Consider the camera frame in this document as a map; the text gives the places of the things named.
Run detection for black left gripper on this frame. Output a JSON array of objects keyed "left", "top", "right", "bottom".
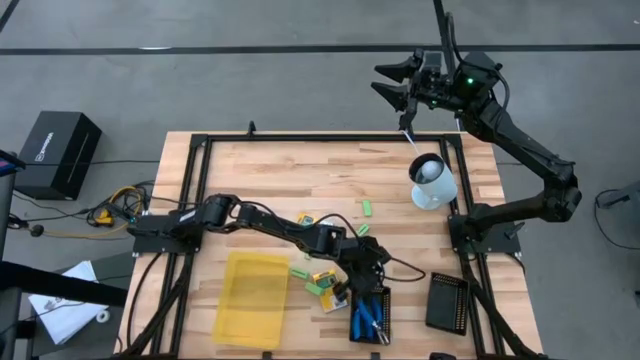
[{"left": 333, "top": 235, "right": 392, "bottom": 304}]

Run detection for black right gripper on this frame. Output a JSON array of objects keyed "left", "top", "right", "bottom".
[{"left": 370, "top": 48, "right": 461, "bottom": 112}]

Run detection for blue-handled pliers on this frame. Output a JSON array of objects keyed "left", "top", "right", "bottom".
[
  {"left": 352, "top": 299, "right": 376, "bottom": 342},
  {"left": 368, "top": 295, "right": 391, "bottom": 346}
]

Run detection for black mesh basket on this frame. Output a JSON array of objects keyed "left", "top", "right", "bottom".
[
  {"left": 348, "top": 285, "right": 393, "bottom": 346},
  {"left": 425, "top": 271, "right": 470, "bottom": 337}
]

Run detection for yellow translucent plastic tray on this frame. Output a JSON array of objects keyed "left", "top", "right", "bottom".
[{"left": 211, "top": 250, "right": 292, "bottom": 351}]

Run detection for white desk lamp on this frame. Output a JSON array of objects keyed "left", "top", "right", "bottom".
[{"left": 408, "top": 152, "right": 459, "bottom": 212}]

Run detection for dark grey desk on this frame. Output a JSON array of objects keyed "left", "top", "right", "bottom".
[{"left": 0, "top": 249, "right": 136, "bottom": 360}]

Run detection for white paper sheets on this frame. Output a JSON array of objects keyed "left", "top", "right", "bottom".
[{"left": 28, "top": 260, "right": 110, "bottom": 346}]

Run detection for black cardboard box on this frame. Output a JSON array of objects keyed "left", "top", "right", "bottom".
[{"left": 13, "top": 110, "right": 103, "bottom": 201}]

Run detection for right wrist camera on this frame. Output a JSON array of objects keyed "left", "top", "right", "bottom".
[{"left": 423, "top": 51, "right": 445, "bottom": 76}]

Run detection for yellow cable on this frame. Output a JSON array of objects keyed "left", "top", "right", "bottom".
[{"left": 42, "top": 185, "right": 146, "bottom": 239}]

